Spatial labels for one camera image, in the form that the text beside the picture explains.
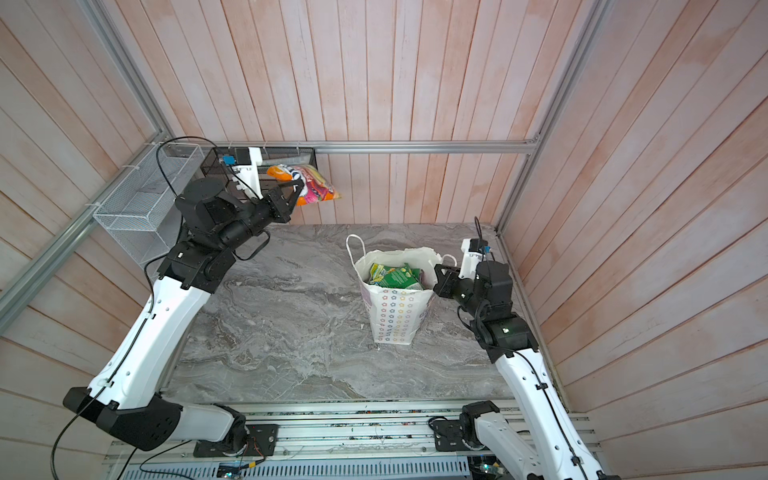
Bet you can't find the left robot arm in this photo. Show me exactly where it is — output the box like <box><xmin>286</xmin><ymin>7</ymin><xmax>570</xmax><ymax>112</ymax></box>
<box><xmin>63</xmin><ymin>178</ymin><xmax>304</xmax><ymax>456</ymax></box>

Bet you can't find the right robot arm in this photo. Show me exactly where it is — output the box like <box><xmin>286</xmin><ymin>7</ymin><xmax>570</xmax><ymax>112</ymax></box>
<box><xmin>433</xmin><ymin>261</ymin><xmax>611</xmax><ymax>479</ymax></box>

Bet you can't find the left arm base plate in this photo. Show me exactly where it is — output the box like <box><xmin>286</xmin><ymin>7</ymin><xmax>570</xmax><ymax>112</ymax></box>
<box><xmin>193</xmin><ymin>423</ymin><xmax>279</xmax><ymax>458</ymax></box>

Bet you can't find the black mesh wall basket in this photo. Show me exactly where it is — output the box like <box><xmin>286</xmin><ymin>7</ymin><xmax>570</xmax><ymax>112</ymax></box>
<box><xmin>200</xmin><ymin>147</ymin><xmax>318</xmax><ymax>200</ymax></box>

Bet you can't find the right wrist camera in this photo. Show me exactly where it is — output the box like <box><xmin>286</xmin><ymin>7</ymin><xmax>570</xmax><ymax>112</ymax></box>
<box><xmin>459</xmin><ymin>238</ymin><xmax>490</xmax><ymax>280</ymax></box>

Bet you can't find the white wire mesh shelf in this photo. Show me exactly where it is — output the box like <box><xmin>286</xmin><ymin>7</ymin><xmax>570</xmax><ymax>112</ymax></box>
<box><xmin>94</xmin><ymin>142</ymin><xmax>211</xmax><ymax>266</ymax></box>

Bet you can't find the green candy bag back side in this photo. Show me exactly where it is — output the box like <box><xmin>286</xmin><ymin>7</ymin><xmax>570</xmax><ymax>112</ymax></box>
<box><xmin>377</xmin><ymin>264</ymin><xmax>423</xmax><ymax>290</ymax></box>

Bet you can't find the white paper bag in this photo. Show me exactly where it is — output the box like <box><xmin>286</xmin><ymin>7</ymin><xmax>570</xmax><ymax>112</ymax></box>
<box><xmin>345</xmin><ymin>234</ymin><xmax>457</xmax><ymax>345</ymax></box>

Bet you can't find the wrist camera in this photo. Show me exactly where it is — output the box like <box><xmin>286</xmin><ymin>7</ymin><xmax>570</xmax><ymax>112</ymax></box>
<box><xmin>459</xmin><ymin>238</ymin><xmax>490</xmax><ymax>280</ymax></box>
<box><xmin>221</xmin><ymin>147</ymin><xmax>263</xmax><ymax>200</ymax></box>

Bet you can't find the green Spring Tea candy bag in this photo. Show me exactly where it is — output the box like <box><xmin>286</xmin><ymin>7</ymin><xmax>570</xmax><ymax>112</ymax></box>
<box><xmin>368</xmin><ymin>263</ymin><xmax>392</xmax><ymax>285</ymax></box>

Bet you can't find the small orange candy bag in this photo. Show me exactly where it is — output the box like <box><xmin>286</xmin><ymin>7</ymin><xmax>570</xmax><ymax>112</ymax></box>
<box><xmin>267</xmin><ymin>164</ymin><xmax>341</xmax><ymax>206</ymax></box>

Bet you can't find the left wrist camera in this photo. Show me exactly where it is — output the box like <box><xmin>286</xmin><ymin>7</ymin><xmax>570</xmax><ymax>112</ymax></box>
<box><xmin>221</xmin><ymin>147</ymin><xmax>263</xmax><ymax>200</ymax></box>

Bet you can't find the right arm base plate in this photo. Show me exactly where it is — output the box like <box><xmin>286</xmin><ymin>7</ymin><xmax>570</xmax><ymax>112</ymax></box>
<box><xmin>427</xmin><ymin>416</ymin><xmax>485</xmax><ymax>452</ymax></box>

